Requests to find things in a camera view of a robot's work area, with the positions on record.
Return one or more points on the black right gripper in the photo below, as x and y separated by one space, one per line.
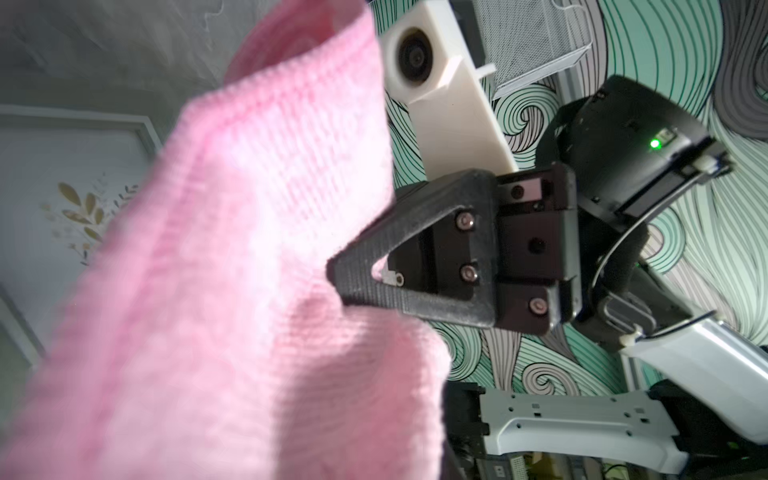
466 250

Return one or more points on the pink cloth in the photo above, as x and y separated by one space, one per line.
204 341

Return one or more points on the green picture frame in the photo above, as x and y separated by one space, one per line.
65 174

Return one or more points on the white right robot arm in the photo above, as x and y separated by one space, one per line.
633 153

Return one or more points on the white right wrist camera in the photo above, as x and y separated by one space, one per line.
429 69

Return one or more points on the clear plastic wall holder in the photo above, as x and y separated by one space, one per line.
530 40

